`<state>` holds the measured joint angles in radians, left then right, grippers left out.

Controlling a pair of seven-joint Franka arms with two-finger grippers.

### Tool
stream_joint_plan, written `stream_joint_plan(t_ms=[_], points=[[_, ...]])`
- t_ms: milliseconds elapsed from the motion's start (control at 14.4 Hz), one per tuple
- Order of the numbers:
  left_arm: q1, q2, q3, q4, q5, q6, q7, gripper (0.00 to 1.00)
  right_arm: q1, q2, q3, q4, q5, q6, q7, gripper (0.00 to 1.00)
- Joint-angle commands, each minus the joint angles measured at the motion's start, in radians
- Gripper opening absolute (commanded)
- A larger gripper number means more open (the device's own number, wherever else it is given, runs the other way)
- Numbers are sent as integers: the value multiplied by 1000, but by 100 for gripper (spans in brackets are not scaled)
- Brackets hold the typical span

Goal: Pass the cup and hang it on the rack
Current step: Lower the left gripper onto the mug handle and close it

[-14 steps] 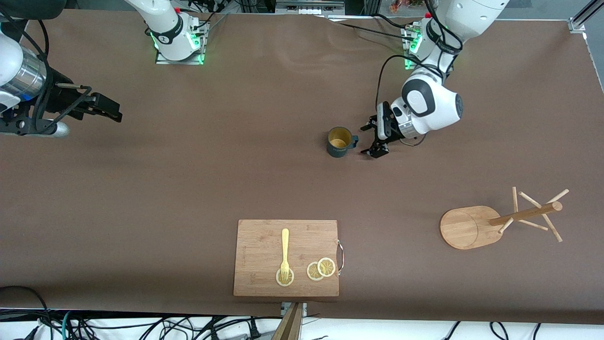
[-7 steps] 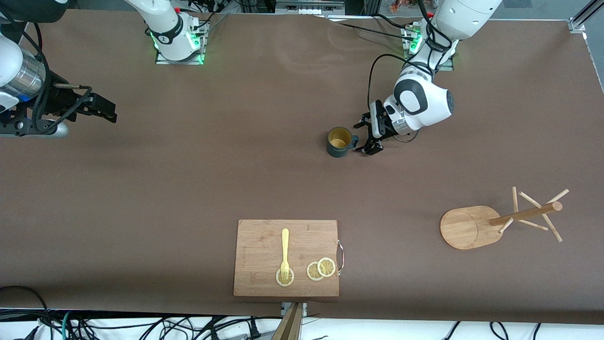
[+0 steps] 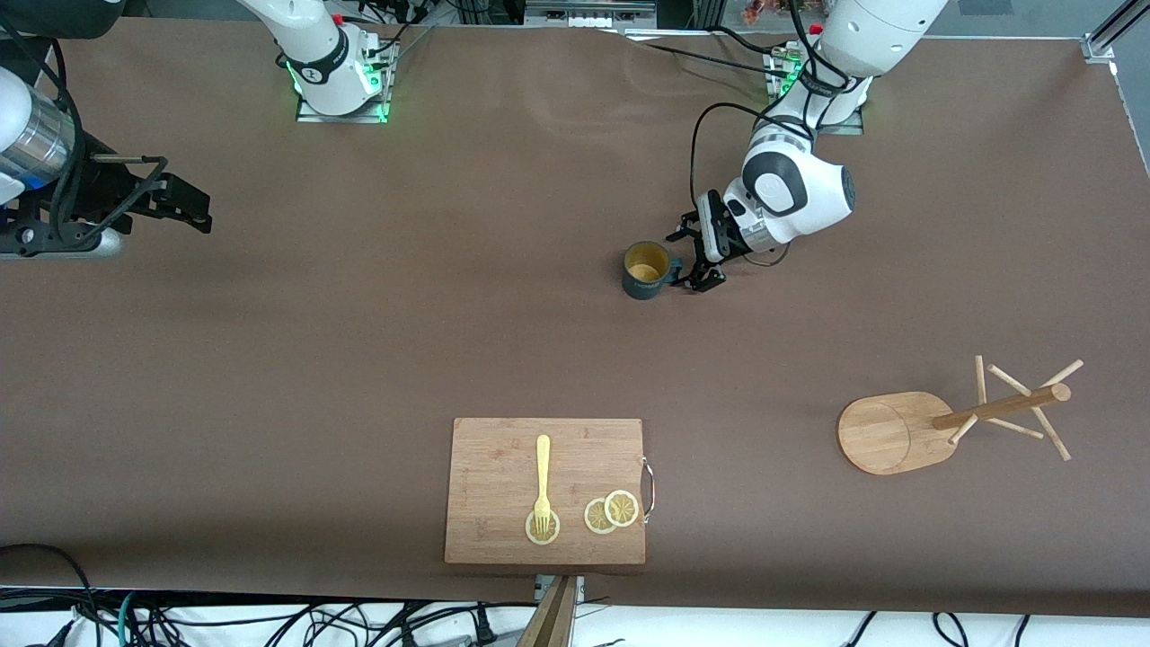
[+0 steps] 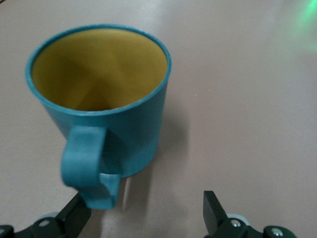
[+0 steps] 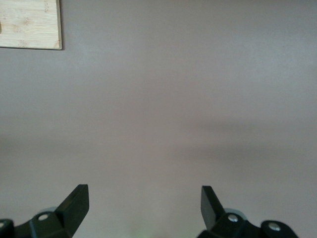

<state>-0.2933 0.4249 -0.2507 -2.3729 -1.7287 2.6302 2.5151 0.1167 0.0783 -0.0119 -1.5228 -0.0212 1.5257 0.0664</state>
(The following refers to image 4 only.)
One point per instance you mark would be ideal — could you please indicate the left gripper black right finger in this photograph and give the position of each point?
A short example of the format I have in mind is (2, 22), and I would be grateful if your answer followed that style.
(215, 218)

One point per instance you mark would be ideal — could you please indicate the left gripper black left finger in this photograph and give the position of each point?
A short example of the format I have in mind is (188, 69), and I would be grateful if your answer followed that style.
(69, 223)

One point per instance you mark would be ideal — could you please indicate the teal cup yellow inside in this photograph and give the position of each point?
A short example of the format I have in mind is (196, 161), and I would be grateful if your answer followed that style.
(133, 134)

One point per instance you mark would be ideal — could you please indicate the brown table cover sheet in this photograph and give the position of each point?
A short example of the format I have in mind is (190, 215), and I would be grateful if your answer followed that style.
(235, 111)

